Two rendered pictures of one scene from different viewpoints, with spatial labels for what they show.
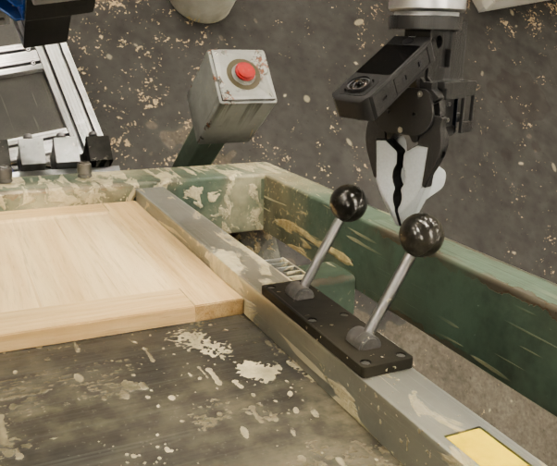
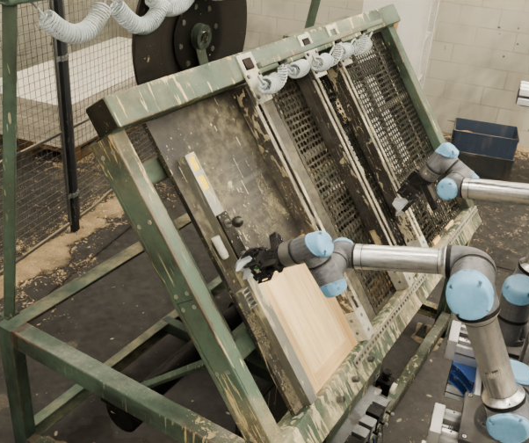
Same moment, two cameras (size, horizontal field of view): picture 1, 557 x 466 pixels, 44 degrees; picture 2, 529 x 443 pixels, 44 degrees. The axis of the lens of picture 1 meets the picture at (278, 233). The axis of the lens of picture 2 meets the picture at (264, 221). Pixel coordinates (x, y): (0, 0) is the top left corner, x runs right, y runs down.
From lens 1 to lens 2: 2.25 m
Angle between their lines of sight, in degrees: 92
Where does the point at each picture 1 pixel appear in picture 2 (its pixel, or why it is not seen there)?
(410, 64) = (275, 241)
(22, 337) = not seen: hidden behind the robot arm
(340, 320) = (232, 236)
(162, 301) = not seen: hidden behind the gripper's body
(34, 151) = (367, 420)
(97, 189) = (327, 386)
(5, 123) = not seen: outside the picture
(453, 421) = (208, 192)
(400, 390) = (217, 206)
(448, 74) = (264, 261)
